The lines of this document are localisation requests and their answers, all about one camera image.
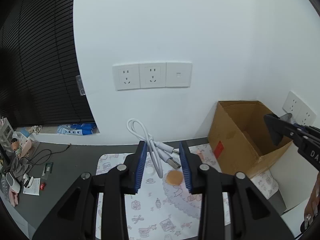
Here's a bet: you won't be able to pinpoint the orange makeup sponge puff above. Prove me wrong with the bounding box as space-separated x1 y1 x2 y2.
165 170 183 186

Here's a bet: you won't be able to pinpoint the white USB cable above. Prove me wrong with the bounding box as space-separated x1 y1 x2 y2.
126 118 181 179

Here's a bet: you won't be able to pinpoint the right hand with nail art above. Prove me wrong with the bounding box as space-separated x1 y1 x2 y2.
304 184 319 224

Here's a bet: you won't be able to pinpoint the brown cardboard box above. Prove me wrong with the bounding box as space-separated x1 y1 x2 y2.
208 101 292 178

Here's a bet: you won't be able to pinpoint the pink patterned desk mat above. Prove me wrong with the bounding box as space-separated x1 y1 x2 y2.
95 144 279 239

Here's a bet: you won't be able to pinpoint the blue white package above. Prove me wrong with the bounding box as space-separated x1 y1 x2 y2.
57 122 96 135

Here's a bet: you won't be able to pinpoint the small green box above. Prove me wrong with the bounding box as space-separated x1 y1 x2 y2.
42 162 53 177

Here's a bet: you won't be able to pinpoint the white paper leaflet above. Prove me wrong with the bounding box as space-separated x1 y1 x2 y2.
23 178 41 196

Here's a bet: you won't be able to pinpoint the grey cloth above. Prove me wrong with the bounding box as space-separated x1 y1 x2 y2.
10 156 31 183

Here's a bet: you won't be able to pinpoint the white pink device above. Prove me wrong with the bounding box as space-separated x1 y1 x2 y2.
5 172 21 193

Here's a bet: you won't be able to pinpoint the small doll figurine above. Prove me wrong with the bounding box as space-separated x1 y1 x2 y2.
11 138 22 158

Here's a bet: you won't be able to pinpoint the black window blinds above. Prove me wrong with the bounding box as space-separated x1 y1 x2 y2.
1 0 94 127

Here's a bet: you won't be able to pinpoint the white mini drawer organizer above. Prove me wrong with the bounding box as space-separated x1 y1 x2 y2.
0 118 14 153

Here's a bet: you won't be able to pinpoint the side wall white socket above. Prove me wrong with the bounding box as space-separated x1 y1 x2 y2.
283 91 317 126

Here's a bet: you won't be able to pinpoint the black cable on desk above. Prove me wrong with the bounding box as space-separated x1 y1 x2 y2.
24 143 72 176

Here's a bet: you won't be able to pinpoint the triple white wall socket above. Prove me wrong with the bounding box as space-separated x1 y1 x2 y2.
112 62 193 90

